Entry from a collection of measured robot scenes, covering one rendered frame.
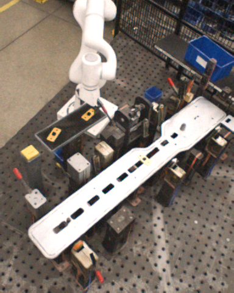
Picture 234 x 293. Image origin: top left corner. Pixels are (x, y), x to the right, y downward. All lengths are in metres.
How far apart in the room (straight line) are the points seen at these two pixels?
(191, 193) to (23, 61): 2.52
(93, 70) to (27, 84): 2.20
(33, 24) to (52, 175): 2.74
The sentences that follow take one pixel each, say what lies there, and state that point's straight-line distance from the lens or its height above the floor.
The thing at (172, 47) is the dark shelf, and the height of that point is 1.03.
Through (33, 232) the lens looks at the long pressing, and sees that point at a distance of 1.59.
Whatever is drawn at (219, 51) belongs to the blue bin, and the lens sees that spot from 2.43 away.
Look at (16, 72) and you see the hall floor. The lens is 3.77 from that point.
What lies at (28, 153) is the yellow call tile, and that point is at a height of 1.16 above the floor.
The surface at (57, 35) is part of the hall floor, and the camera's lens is 4.27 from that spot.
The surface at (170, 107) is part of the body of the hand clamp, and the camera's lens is 2.12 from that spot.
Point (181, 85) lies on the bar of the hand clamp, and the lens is 1.98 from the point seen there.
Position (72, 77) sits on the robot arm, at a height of 1.13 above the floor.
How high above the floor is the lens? 2.47
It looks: 52 degrees down
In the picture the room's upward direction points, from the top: 9 degrees clockwise
